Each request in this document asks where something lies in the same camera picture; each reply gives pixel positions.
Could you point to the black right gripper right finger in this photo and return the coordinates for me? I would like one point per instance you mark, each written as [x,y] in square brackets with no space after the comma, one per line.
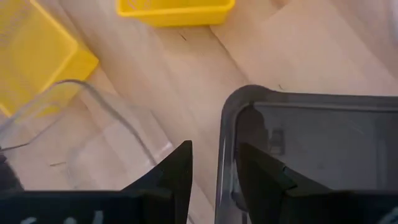
[261,186]

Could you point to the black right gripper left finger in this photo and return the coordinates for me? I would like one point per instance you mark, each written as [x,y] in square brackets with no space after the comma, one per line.
[174,174]

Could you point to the dark grey plastic basket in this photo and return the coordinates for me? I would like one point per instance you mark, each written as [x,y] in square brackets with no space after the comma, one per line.
[326,140]

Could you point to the clear plastic basket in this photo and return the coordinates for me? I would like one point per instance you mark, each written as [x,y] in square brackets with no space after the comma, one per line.
[102,102]

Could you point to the yellow plastic basket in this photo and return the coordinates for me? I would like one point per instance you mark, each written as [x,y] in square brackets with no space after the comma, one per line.
[34,53]
[174,15]

